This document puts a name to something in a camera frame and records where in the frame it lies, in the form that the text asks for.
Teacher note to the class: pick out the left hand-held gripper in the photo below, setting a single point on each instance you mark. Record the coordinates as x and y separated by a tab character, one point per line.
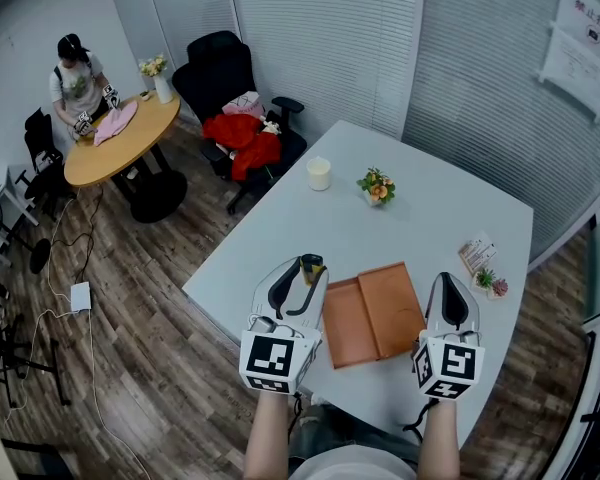
270	358

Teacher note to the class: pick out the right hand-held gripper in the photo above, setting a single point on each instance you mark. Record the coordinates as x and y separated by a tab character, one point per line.
455	363

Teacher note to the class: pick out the yellow utility knife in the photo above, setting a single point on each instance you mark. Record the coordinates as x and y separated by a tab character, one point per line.
311	264

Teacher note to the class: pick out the orange leather desk organizer tray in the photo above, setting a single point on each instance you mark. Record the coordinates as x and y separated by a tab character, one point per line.
375	313

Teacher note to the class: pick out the person's left forearm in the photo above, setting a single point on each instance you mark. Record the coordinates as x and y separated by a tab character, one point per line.
267	438

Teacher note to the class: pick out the person's right forearm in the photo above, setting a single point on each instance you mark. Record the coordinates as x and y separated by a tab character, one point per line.
440	443

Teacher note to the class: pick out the white adapter box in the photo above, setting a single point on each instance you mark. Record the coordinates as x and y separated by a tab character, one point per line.
81	296

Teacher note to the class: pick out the green succulent pot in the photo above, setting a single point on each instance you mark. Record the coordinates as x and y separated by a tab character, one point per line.
485	279

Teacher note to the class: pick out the pink succulent pot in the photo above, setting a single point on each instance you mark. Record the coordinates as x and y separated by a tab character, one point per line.
500	287

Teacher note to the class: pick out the printed card stand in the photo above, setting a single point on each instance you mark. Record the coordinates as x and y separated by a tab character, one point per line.
477	253

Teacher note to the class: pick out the white cylindrical cup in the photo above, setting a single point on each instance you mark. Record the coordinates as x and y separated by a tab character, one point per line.
318	174

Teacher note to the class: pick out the orange flower potted plant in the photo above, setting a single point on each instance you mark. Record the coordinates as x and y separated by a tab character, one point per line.
377	188

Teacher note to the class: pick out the person's blue jeans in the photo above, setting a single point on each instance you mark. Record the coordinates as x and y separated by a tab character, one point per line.
350	433

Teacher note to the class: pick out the red cloth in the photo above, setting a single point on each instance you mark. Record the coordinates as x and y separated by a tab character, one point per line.
250	153

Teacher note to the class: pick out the person's white shirt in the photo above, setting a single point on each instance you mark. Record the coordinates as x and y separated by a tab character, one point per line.
352	468

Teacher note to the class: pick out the small white plush toy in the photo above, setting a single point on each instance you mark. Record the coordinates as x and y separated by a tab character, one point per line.
271	127

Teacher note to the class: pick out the pink paper bag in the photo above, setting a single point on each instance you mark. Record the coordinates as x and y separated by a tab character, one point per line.
242	104

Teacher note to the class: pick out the round wooden table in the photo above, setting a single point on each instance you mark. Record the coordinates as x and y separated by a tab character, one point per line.
125	153

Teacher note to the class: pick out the black high-back office chair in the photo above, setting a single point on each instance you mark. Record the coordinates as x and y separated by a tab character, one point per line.
215	68

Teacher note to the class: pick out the white vase with flowers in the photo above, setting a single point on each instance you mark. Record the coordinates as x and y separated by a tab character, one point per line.
162	89

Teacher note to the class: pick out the pink folded cloth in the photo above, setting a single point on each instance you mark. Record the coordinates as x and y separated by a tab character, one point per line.
115	124

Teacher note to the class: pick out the small green potted plant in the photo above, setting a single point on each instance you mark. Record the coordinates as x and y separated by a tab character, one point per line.
145	95

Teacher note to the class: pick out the white printed notice sheet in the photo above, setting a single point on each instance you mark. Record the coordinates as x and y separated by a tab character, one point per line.
577	73

